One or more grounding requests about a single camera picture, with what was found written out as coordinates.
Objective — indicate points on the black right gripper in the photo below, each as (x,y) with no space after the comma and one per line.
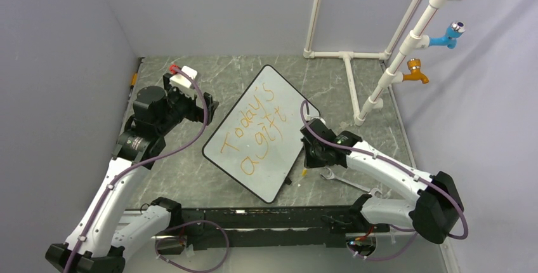
(309,162)

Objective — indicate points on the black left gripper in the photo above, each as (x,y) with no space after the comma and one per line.
(196,113)

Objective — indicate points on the white whiteboard black frame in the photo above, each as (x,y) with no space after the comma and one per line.
(259,140)

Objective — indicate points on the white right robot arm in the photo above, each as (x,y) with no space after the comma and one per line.
(429,204)

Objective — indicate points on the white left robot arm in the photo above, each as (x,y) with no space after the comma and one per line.
(97,244)

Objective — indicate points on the silver open-end wrench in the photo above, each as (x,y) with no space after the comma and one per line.
(328,174)

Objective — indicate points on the blue faucet tap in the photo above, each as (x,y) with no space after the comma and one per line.
(455,30)

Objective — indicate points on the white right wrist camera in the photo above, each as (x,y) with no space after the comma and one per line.
(309,117)

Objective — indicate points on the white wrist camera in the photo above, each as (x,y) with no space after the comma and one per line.
(183,78)
(309,117)

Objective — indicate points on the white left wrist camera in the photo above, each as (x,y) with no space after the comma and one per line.
(183,78)

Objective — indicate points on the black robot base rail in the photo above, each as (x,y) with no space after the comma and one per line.
(329,226)

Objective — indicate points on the orange black pen at wall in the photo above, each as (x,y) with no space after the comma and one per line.
(133,81)

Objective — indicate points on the white pvc pipe frame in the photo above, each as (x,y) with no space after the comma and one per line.
(401,45)

